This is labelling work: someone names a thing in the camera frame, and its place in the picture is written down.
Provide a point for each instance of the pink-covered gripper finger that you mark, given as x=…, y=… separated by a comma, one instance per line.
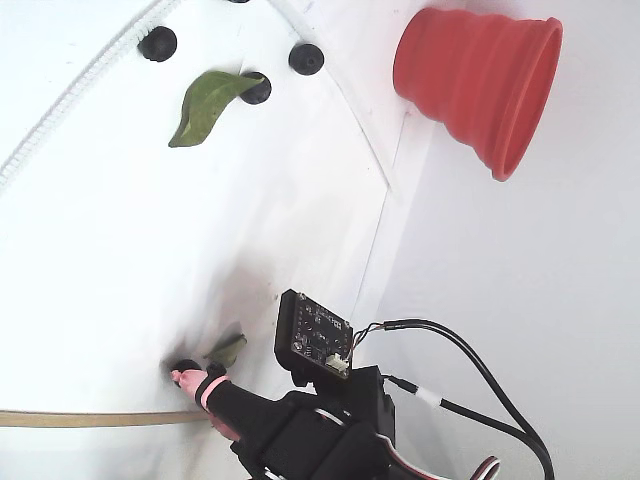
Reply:
x=240, y=400
x=224, y=428

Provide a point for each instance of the red collapsible silicone cup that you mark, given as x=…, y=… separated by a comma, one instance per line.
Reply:
x=465, y=75

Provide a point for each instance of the curled green leaf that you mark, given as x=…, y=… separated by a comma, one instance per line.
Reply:
x=227, y=352

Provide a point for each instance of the thin wooden dowel rod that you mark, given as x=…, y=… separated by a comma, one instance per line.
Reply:
x=100, y=419

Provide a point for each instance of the white paper sheet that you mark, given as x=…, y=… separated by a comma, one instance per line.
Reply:
x=125, y=250

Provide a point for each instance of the large green leaf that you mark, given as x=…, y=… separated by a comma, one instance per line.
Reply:
x=205, y=110

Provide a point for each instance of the black camera module with mount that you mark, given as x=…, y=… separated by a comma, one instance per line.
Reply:
x=315, y=335

